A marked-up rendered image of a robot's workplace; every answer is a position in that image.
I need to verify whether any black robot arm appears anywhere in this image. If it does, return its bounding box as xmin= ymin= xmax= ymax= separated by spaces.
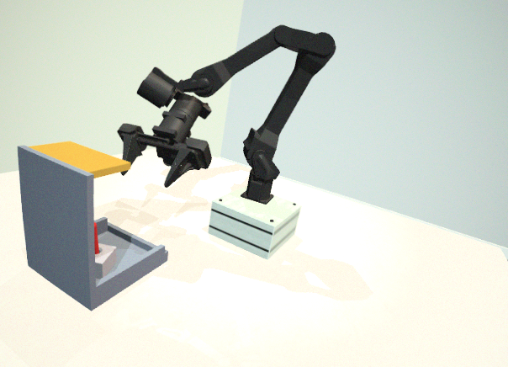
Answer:
xmin=137 ymin=25 xmax=336 ymax=205

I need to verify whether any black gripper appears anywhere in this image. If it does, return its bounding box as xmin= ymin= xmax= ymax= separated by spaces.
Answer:
xmin=117 ymin=109 xmax=212 ymax=188

